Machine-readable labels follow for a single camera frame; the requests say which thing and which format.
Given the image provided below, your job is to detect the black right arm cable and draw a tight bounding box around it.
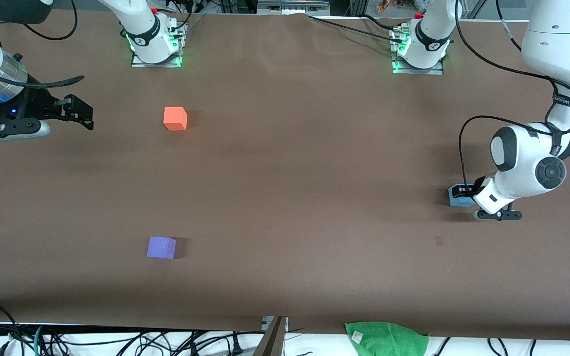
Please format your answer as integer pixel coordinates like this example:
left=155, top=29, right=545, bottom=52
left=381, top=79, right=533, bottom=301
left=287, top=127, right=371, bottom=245
left=0, top=0, right=86, bottom=90

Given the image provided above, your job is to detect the green microfiber cloth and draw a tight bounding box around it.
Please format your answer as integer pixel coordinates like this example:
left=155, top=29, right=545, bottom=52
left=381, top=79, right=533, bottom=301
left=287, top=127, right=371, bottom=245
left=344, top=322, right=430, bottom=356

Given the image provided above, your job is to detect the orange foam block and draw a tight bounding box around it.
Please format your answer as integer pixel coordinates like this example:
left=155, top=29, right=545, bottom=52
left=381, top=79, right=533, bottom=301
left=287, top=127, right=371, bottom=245
left=163, top=106, right=188, bottom=131

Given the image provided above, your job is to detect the silver box with ports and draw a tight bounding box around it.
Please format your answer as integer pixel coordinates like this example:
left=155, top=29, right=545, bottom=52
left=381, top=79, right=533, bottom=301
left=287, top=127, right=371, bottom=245
left=257, top=0, right=331, bottom=15

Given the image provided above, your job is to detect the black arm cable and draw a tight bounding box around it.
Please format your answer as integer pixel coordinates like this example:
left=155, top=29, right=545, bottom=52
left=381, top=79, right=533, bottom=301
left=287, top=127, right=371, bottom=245
left=455, top=0, right=570, bottom=192
left=0, top=0, right=86, bottom=90

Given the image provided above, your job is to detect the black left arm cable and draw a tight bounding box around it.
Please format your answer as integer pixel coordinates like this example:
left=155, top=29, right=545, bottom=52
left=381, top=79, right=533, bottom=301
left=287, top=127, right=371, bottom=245
left=455, top=0, right=570, bottom=192

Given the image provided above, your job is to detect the light blue foam block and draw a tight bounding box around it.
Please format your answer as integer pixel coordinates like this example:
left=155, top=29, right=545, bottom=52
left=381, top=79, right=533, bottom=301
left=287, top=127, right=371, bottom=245
left=447, top=184, right=478, bottom=208

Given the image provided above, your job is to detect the grey metal post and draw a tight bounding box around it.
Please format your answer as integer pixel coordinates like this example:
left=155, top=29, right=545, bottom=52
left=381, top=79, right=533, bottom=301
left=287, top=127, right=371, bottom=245
left=254, top=316, right=289, bottom=356

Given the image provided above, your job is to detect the purple foam block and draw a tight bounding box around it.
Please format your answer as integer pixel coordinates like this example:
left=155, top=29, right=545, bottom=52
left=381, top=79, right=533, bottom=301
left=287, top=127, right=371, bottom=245
left=146, top=236, right=177, bottom=260

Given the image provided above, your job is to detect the brown table cover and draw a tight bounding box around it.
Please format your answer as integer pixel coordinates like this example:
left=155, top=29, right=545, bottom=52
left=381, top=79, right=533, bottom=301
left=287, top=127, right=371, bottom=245
left=0, top=7, right=570, bottom=342

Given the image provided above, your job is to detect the black cable across cover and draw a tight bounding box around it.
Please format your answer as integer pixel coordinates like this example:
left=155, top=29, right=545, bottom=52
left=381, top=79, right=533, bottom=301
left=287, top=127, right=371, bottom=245
left=306, top=14, right=404, bottom=43

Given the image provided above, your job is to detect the black power plug cable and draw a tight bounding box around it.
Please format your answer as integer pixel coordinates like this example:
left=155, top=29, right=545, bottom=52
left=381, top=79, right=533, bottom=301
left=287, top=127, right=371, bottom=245
left=226, top=331, right=244, bottom=355

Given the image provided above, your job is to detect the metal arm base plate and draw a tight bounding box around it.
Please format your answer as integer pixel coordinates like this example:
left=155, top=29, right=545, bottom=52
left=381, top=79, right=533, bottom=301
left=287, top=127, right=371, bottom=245
left=390, top=27, right=445, bottom=76
left=131, top=19, right=188, bottom=68

